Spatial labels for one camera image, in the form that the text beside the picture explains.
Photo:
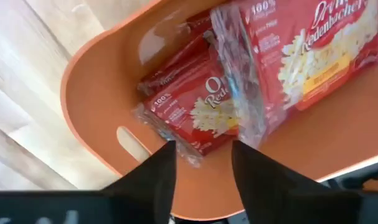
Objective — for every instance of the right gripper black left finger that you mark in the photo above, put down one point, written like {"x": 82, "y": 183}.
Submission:
{"x": 145, "y": 186}

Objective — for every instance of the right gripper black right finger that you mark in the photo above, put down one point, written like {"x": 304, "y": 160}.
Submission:
{"x": 269, "y": 193}

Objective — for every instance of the red popcorn bag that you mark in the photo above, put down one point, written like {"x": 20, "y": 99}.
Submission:
{"x": 182, "y": 59}
{"x": 300, "y": 46}
{"x": 182, "y": 115}

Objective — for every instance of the orange plastic basket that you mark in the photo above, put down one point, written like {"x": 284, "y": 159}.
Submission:
{"x": 98, "y": 109}

